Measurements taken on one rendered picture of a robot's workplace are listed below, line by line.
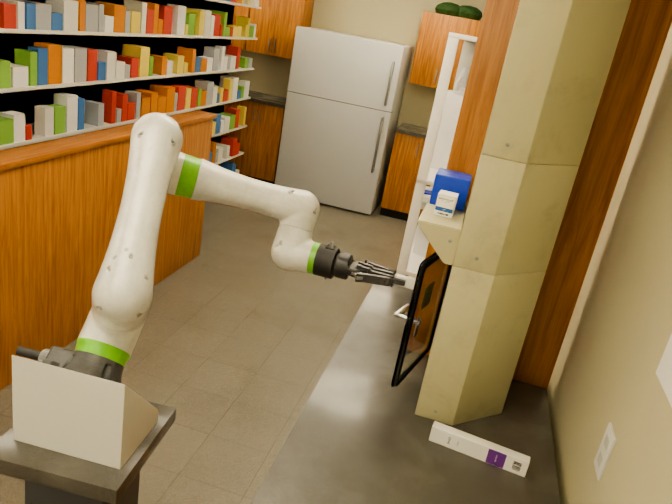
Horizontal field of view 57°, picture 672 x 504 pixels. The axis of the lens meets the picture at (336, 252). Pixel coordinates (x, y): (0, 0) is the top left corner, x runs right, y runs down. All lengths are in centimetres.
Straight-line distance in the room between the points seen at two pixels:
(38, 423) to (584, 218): 157
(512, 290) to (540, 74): 56
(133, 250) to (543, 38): 104
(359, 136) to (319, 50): 96
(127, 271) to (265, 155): 578
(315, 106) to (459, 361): 522
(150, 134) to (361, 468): 96
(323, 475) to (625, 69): 135
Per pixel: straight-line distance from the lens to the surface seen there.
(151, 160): 153
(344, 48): 663
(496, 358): 184
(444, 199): 170
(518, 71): 156
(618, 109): 196
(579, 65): 163
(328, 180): 682
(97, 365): 154
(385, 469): 165
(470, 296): 168
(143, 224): 147
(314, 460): 162
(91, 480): 154
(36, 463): 159
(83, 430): 154
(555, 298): 208
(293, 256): 175
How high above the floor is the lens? 196
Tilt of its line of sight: 21 degrees down
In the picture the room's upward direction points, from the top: 10 degrees clockwise
